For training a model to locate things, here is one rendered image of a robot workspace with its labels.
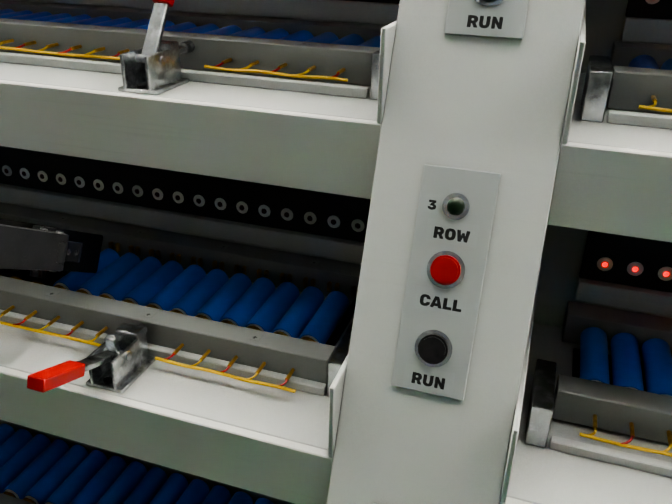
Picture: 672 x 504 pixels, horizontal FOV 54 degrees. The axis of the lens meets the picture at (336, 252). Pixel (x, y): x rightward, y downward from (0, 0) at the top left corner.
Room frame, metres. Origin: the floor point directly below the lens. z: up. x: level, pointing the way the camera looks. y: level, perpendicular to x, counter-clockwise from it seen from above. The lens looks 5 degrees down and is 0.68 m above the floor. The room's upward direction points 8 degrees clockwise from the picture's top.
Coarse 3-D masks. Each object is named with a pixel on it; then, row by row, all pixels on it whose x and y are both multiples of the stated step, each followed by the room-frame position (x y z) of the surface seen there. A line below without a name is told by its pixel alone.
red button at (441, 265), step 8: (440, 256) 0.35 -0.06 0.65; (448, 256) 0.35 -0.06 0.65; (432, 264) 0.35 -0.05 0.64; (440, 264) 0.35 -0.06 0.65; (448, 264) 0.35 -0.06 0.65; (456, 264) 0.35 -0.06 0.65; (432, 272) 0.35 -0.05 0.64; (440, 272) 0.35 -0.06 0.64; (448, 272) 0.35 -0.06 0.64; (456, 272) 0.35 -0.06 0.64; (440, 280) 0.35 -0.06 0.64; (448, 280) 0.35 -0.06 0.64; (456, 280) 0.35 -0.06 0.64
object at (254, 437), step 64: (0, 192) 0.64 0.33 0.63; (0, 320) 0.49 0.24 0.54; (0, 384) 0.44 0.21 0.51; (64, 384) 0.42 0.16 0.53; (192, 384) 0.43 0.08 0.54; (256, 384) 0.43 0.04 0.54; (128, 448) 0.42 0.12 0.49; (192, 448) 0.40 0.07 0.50; (256, 448) 0.38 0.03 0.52; (320, 448) 0.38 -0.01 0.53
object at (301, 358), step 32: (0, 288) 0.49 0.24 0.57; (32, 288) 0.49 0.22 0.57; (64, 320) 0.48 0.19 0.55; (96, 320) 0.47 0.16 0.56; (128, 320) 0.46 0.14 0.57; (160, 320) 0.45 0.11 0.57; (192, 320) 0.45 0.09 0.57; (192, 352) 0.45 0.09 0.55; (224, 352) 0.44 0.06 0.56; (256, 352) 0.43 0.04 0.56; (288, 352) 0.42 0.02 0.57; (320, 352) 0.42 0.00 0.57
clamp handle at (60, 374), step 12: (108, 348) 0.42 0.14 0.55; (84, 360) 0.40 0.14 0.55; (96, 360) 0.40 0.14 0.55; (108, 360) 0.41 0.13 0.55; (36, 372) 0.36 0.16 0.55; (48, 372) 0.37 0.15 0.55; (60, 372) 0.37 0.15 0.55; (72, 372) 0.38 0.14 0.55; (84, 372) 0.39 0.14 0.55; (36, 384) 0.36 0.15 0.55; (48, 384) 0.36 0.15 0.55; (60, 384) 0.37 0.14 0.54
